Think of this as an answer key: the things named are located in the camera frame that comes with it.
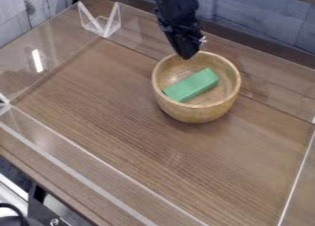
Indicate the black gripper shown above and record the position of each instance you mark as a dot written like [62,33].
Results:
[177,21]

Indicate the green rectangular block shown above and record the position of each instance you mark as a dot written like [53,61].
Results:
[188,87]

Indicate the round wooden bowl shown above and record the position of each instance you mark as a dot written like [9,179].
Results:
[213,102]

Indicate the clear acrylic tray wall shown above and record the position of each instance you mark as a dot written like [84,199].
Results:
[102,193]

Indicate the black table leg bracket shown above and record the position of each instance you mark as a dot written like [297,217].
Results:
[49,211]

